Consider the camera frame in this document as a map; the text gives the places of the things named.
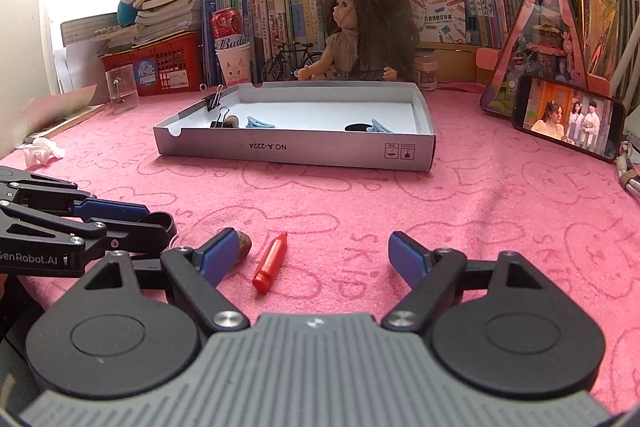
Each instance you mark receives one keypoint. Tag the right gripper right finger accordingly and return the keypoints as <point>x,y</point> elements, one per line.
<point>439,278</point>

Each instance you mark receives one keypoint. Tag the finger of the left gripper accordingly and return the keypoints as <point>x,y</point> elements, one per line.
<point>149,235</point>

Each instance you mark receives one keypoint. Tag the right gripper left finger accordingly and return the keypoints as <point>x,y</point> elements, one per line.
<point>173,292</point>

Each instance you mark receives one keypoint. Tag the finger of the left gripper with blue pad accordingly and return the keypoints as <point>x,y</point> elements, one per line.
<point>103,209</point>

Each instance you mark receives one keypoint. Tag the brown walnut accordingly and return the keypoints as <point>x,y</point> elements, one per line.
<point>241,246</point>

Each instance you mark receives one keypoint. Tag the red crayon shaped toy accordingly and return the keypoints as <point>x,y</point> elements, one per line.
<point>270,263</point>

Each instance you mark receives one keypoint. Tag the black binder clip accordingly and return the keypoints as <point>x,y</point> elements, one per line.
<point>223,112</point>
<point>211,95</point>

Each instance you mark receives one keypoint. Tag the small wooden bead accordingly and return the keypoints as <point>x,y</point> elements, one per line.
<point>231,121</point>

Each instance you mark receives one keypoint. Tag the blue hair clip with bears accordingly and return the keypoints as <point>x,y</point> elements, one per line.
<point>377,127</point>

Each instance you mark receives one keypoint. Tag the black round lid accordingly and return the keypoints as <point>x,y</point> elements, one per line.
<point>358,127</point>

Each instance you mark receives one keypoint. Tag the crumpled pink white tissue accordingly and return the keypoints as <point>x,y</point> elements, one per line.
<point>41,152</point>

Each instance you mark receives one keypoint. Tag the clear acrylic block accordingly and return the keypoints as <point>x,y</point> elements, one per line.
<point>122,88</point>

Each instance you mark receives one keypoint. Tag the pink bunny tablecloth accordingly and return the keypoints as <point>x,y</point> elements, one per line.
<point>491,188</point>

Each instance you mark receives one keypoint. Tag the black binder clip on tray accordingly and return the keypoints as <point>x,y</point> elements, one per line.
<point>211,95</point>

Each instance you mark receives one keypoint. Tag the white cardboard box tray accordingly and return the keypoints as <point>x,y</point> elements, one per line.
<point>310,119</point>

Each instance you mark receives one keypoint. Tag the red plastic crate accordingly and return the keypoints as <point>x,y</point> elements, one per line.
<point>171,65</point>

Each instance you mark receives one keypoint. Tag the white cat paper cup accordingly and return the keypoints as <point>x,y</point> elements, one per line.
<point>235,64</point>

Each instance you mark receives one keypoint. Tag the small jar with lid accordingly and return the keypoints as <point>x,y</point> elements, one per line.
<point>425,68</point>

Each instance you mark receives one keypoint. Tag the smartphone playing video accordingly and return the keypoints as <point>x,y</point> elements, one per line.
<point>570,116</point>

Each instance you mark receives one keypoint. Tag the stack of books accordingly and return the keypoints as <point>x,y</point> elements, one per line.
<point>141,21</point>

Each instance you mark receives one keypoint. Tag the red Budweiser can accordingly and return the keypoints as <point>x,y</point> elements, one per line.
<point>228,29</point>

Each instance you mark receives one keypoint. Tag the black miniature bicycle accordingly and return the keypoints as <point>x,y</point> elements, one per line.
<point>290,57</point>

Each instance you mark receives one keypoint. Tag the pink triangular toy house box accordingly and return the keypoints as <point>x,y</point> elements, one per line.
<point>543,43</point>

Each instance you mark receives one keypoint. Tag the brown haired doll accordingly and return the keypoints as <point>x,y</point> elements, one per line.
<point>366,40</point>

